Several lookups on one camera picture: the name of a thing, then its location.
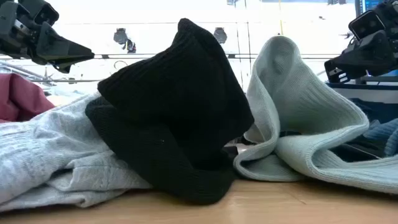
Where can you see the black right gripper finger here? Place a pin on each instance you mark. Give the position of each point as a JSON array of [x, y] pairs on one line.
[[370, 57]]

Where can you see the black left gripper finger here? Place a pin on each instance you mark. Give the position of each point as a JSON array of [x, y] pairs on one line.
[[59, 51]]

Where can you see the maroon cloth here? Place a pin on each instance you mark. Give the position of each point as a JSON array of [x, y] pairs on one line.
[[21, 96]]

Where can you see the pale grey ribbed sock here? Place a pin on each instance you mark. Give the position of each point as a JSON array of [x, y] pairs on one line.
[[311, 102]]

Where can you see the blue sock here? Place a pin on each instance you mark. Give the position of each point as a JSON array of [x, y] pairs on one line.
[[385, 132]]

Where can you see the light grey cloth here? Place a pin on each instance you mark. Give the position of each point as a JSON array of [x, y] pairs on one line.
[[46, 149]]

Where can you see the black knit sock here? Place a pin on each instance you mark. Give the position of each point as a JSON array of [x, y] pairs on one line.
[[174, 109]]

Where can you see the black computer monitor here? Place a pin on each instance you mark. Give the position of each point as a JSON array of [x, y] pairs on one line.
[[373, 4]]

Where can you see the navy fabric bin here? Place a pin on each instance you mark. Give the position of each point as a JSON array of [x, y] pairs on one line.
[[367, 93]]

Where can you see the ceiling light strip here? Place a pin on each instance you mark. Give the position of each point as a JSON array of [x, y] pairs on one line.
[[149, 56]]

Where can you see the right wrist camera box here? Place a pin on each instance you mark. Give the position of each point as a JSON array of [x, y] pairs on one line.
[[367, 25]]

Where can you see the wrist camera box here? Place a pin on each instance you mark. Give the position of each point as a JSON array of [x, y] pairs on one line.
[[40, 12], [367, 25]]

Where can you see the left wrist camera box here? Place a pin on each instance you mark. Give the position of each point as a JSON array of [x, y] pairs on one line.
[[40, 12]]

